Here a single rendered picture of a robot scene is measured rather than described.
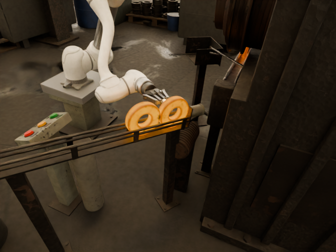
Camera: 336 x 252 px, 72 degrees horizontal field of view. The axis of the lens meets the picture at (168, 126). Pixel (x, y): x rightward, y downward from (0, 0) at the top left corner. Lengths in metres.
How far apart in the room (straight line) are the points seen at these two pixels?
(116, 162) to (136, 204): 0.39
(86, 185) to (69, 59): 0.90
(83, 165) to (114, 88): 0.42
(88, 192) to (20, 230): 0.44
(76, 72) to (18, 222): 1.03
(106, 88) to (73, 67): 0.62
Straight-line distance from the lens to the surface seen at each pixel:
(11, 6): 3.93
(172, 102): 1.00
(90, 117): 2.05
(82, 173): 1.30
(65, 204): 1.63
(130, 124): 0.95
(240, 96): 0.91
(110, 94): 1.26
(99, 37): 1.79
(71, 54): 1.82
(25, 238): 1.62
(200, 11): 3.80
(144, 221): 1.50
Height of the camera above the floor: 1.32
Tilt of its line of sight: 39 degrees down
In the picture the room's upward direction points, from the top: 4 degrees clockwise
